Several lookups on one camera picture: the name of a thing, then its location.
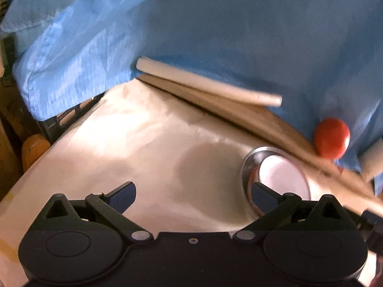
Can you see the white bowl red rim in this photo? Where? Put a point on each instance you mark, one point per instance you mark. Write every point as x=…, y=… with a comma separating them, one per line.
x=283, y=176

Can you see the black plastic crate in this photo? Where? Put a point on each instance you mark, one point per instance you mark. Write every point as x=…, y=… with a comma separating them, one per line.
x=53, y=128

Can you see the orange wooden chair post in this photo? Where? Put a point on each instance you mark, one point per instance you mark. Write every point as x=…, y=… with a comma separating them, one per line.
x=32, y=149

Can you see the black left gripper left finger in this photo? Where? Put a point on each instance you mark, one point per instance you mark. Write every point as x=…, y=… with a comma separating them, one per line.
x=109, y=209

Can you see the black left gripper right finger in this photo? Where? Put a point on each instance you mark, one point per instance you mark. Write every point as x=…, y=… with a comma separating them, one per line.
x=272, y=208

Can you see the white thermos cup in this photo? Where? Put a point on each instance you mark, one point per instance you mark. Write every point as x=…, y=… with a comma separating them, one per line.
x=371, y=161

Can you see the steel bowl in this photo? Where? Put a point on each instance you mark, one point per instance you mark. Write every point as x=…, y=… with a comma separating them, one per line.
x=253, y=160

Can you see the blue fabric sheet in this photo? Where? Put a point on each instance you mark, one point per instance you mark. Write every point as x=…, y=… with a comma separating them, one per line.
x=324, y=57

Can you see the cream paper table cover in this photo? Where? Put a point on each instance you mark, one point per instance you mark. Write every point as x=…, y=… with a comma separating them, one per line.
x=184, y=162

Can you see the wooden board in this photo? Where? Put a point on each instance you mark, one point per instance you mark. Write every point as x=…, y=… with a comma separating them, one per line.
x=260, y=121

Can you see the red tomato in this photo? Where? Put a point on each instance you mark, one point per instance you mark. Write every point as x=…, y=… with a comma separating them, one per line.
x=331, y=138

